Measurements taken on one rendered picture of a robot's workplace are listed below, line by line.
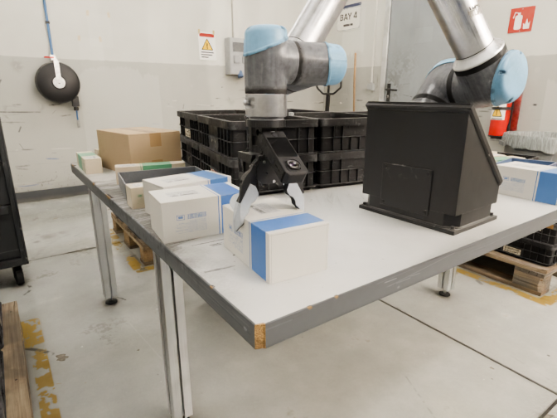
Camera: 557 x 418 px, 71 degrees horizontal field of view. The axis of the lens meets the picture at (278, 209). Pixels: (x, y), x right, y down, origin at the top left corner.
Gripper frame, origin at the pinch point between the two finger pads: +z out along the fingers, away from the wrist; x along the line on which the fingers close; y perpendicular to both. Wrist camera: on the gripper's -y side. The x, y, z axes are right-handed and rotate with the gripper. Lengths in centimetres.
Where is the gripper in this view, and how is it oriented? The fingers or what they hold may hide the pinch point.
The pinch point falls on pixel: (272, 226)
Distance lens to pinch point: 75.0
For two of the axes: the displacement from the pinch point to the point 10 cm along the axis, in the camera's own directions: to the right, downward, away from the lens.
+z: 0.0, 9.6, 2.8
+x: -8.7, 1.4, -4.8
